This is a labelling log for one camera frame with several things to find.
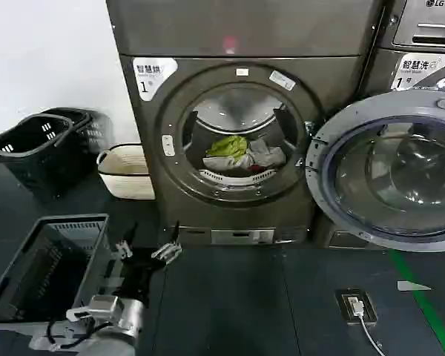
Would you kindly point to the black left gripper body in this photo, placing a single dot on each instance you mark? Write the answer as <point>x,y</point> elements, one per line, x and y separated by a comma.
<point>139,276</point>

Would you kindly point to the grey washer with drawer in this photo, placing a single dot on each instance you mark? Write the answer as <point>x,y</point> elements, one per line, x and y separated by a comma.
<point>378,66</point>

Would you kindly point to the grey dryer with open drum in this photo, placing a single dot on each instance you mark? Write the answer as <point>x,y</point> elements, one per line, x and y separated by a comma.
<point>215,33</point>

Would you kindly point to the green floor tape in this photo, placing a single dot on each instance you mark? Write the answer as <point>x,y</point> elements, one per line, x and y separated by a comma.
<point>426,308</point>

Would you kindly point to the grey plastic crate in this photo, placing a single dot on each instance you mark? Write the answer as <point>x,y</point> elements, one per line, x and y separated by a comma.
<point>11,282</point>

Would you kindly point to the pale grey cloth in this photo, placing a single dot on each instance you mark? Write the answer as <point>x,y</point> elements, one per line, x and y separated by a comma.
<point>222,162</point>

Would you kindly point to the black slotted laundry basket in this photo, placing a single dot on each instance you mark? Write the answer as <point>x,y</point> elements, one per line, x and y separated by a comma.
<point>26,155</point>
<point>94,130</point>

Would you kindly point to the round glass dryer door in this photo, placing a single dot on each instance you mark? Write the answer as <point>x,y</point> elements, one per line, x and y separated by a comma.
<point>393,167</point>

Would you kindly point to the white paper scrap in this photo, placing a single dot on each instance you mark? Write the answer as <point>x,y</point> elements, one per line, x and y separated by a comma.
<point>409,286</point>

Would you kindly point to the green cloth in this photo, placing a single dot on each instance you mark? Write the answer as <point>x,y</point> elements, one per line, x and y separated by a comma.
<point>228,145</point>

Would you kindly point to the red cloth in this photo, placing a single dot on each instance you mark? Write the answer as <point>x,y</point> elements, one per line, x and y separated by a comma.
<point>257,168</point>

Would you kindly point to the white number label sticker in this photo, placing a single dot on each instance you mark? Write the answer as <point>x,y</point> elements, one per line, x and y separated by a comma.
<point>152,74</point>
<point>419,68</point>

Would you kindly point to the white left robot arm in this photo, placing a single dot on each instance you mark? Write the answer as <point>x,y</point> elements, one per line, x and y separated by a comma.
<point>107,341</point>

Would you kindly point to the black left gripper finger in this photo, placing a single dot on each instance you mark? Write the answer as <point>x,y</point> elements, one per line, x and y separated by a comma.
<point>167,251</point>
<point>125,249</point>

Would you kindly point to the floor socket box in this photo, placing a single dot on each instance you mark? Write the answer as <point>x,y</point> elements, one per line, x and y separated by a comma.
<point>369,308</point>

